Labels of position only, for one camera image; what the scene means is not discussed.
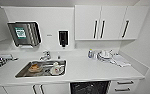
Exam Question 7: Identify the small white cup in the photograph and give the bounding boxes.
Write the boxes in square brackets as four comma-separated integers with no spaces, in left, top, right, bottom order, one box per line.
[92,51,98,60]

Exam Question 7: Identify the stainless steel sink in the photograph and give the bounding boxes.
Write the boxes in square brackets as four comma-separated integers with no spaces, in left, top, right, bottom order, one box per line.
[14,59,68,79]

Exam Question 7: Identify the chrome faucet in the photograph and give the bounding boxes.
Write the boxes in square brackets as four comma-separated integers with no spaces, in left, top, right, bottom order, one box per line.
[39,50,52,62]

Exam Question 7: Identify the white dish stack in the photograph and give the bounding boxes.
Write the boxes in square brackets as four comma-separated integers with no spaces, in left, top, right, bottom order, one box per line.
[97,49,114,63]

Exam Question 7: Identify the white mug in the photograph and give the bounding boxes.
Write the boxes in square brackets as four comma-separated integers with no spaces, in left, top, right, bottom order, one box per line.
[50,62,65,75]

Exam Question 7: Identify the black soap dispenser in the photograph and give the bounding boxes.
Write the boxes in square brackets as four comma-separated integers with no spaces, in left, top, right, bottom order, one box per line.
[57,29,70,49]

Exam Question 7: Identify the small chrome sink fitting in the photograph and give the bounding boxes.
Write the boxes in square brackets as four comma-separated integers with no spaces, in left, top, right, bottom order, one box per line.
[56,54,62,60]

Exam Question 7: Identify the small wall label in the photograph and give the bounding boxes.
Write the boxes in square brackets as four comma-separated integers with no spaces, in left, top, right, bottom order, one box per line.
[46,32,54,37]

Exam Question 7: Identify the orange stained bowl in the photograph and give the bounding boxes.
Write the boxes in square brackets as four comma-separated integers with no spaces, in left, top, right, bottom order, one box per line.
[27,63,43,74]

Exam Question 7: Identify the steel paper towel dispenser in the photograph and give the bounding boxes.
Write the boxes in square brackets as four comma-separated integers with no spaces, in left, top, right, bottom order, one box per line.
[6,21,43,49]

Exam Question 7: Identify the white narrow drawer unit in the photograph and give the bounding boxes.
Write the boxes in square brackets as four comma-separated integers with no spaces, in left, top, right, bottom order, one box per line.
[108,79,139,94]

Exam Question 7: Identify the stainless steel dishwasher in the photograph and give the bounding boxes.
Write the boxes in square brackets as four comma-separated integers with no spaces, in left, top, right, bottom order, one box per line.
[69,80,110,94]

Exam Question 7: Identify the small blue bottle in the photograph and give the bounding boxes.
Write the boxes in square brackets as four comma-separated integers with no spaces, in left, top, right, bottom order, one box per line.
[87,48,94,59]

